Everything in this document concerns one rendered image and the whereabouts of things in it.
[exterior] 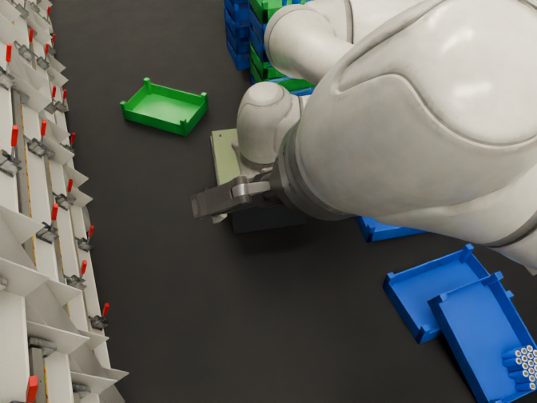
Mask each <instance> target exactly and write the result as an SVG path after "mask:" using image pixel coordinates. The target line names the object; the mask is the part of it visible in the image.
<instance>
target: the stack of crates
mask: <svg viewBox="0 0 537 403"><path fill-rule="evenodd" d="M224 9H225V30H226V42H227V50H228V52H229V54H230V56H231V58H232V60H233V62H234V64H235V66H236V68H237V70H243V69H248V68H250V54H249V9H248V0H224Z"/></svg>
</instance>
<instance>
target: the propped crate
mask: <svg viewBox="0 0 537 403"><path fill-rule="evenodd" d="M502 278H503V275H502V274H501V272H500V271H499V272H496V273H493V274H492V275H490V276H487V277H484V278H482V279H479V280H478V281H473V282H472V283H469V284H467V285H464V286H461V287H459V288H457V289H454V290H451V291H449V292H446V293H442V294H440V295H438V296H436V297H434V298H432V299H431V300H429V301H428V304H429V306H430V308H431V310H432V312H433V314H434V316H435V318H436V320H437V322H438V324H439V326H440V328H441V330H442V332H443V334H444V336H445V338H446V340H447V343H448V344H449V346H450V348H451V351H452V352H453V354H454V356H455V359H456V360H457V362H458V364H459V367H460V368H461V370H462V372H463V375H464V376H465V378H466V380H467V383H468V384H469V386H470V388H471V391H472V392H473V394H474V396H475V399H476V400H477V402H478V403H510V402H512V401H514V400H516V399H518V398H520V397H522V396H524V395H527V394H529V393H531V392H533V391H535V390H537V388H535V390H528V391H517V390H516V389H515V385H516V383H515V379H510V377H509V376H508V374H509V373H510V372H511V371H509V369H508V367H504V366H503V365H502V361H503V359H502V353H506V352H507V351H509V350H513V349H514V348H518V347H521V346H525V345H531V346H532V348H533V350H534V349H536V350H537V345H536V344H535V342H534V340H533V339H532V337H531V335H530V333H529V332H528V330H527V327H526V326H525V325H524V323H523V321H522V319H521V317H520V316H519V314H518V312H517V310H516V309H515V307H514V305H513V304H512V302H511V299H510V298H509V297H508V295H507V292H506V291H505V289H504V287H503V286H502V284H501V282H500V279H502Z"/></svg>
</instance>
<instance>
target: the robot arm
mask: <svg viewBox="0 0 537 403"><path fill-rule="evenodd" d="M264 44H265V53H266V54H267V57H268V59H269V61H270V62H271V64H272V65H273V66H274V68H276V69H277V70H278V71H279V72H281V73H282V74H285V75H287V76H289V77H290V78H295V79H304V80H306V81H308V82H311V83H312V84H314V85H315V86H316V88H315V89H314V91H313V92H312V94H311V95H305V96H296V95H293V94H290V93H289V92H288V91H287V90H286V89H285V88H284V87H283V86H281V85H279V84H277V83H274V82H259V83H257V84H255V85H253V86H251V87H250V88H248V89H247V91H246V92H245V94H244V96H243V98H242V99H241V103H240V106H239V109H238V113H237V138H238V139H236V140H233V141H232V148H233V149H234V151H235V154H236V157H237V163H238V166H239V170H240V175H239V176H237V177H236V178H233V179H232V180H231V181H229V182H226V183H224V184H222V185H219V186H216V187H206V188H205V191H204V192H201V193H198V194H194V195H193V196H191V201H192V207H193V215H194V219H196V220H197V219H198V220H201V219H203V218H204V217H208V216H210V217H212V219H213V222H214V223H218V222H220V221H222V220H223V219H225V218H226V217H227V213H232V212H235V211H238V210H242V209H248V208H251V207H254V206H257V205H258V206H259V207H260V208H271V207H274V206H278V205H286V206H287V207H288V208H289V209H291V210H292V211H294V212H296V213H298V214H300V215H303V216H306V217H315V218H319V219H322V220H329V221H335V220H341V219H345V218H348V217H355V216H363V217H372V218H374V219H375V220H376V221H377V222H379V223H381V224H386V225H397V226H403V227H408V228H413V229H420V230H424V231H428V232H432V233H438V234H443V235H446V236H449V237H455V238H458V239H461V240H465V241H469V242H472V243H475V244H478V245H481V246H484V247H486V248H488V249H492V250H494V251H496V252H498V253H501V254H502V255H503V256H505V257H507V258H509V259H511V260H512V261H515V262H517V263H519V264H521V265H525V266H527V267H530V268H532V269H536V270H537V10H535V9H534V8H533V7H531V6H530V5H528V4H526V3H525V2H523V1H522V0H314V1H310V2H306V3H305V4H304V5H301V4H292V5H288V6H284V7H282V8H281V9H279V10H278V11H277V12H276V13H275V14H274V15H273V16H272V17H271V18H270V20H269V21H268V24H267V26H266V29H265V36H264ZM270 198H274V199H276V200H273V201H271V200H270Z"/></svg>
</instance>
